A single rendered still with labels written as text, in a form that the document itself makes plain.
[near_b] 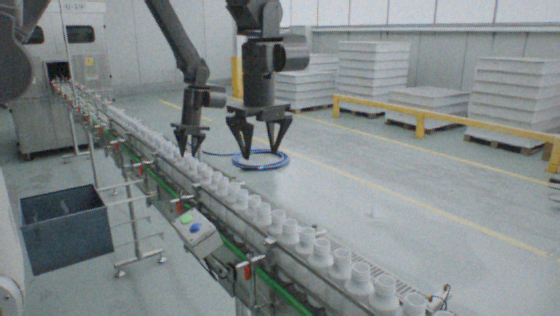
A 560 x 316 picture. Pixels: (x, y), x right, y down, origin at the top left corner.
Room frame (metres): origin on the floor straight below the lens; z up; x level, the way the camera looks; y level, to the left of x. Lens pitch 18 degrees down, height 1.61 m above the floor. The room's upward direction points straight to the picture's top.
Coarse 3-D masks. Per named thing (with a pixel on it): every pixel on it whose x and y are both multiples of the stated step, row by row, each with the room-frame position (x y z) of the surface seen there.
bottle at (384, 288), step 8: (376, 280) 0.58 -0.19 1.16; (384, 280) 0.59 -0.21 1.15; (392, 280) 0.58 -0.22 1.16; (376, 288) 0.57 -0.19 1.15; (384, 288) 0.56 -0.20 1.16; (392, 288) 0.56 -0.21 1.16; (368, 296) 0.59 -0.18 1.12; (376, 296) 0.57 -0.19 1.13; (384, 296) 0.56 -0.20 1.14; (392, 296) 0.56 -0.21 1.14; (368, 304) 0.58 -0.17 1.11; (376, 304) 0.56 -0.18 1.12; (384, 304) 0.55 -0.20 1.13; (392, 304) 0.56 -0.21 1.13; (376, 312) 0.55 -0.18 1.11; (384, 312) 0.55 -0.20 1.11; (392, 312) 0.55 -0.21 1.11
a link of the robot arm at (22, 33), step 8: (24, 0) 0.80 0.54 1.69; (32, 0) 0.80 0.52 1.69; (40, 0) 0.81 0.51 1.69; (48, 0) 0.82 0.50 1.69; (24, 8) 0.79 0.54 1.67; (32, 8) 0.80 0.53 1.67; (40, 8) 0.81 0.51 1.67; (24, 16) 0.79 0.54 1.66; (32, 16) 0.80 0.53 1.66; (40, 16) 0.82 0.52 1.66; (24, 24) 0.79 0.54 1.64; (32, 24) 0.80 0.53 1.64; (16, 32) 0.76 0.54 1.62; (24, 32) 0.78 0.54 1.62; (24, 40) 0.78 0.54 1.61
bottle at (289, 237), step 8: (288, 224) 0.83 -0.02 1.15; (296, 224) 0.81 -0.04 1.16; (288, 232) 0.79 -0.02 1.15; (296, 232) 0.80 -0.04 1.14; (280, 240) 0.80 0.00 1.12; (288, 240) 0.79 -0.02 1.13; (296, 240) 0.79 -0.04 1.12; (288, 248) 0.78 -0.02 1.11; (280, 256) 0.79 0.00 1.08; (288, 256) 0.78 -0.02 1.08; (280, 264) 0.79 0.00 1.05; (288, 264) 0.78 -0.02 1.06; (288, 272) 0.78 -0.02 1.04; (288, 280) 0.78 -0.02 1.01
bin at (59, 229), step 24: (72, 192) 1.52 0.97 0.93; (96, 192) 1.49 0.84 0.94; (24, 216) 1.40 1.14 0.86; (48, 216) 1.45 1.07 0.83; (72, 216) 1.25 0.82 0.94; (96, 216) 1.31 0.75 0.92; (24, 240) 1.15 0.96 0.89; (48, 240) 1.20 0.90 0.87; (72, 240) 1.25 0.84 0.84; (96, 240) 1.30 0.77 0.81; (48, 264) 1.19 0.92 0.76; (72, 264) 1.23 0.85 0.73
